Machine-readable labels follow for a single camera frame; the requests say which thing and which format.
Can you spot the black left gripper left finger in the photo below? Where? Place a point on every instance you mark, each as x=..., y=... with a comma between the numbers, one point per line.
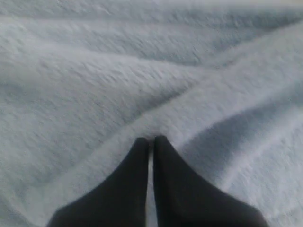
x=120, y=201

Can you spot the light blue fleece towel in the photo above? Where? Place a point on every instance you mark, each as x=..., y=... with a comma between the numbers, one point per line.
x=80, y=80

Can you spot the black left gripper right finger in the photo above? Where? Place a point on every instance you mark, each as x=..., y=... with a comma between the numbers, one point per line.
x=185, y=199

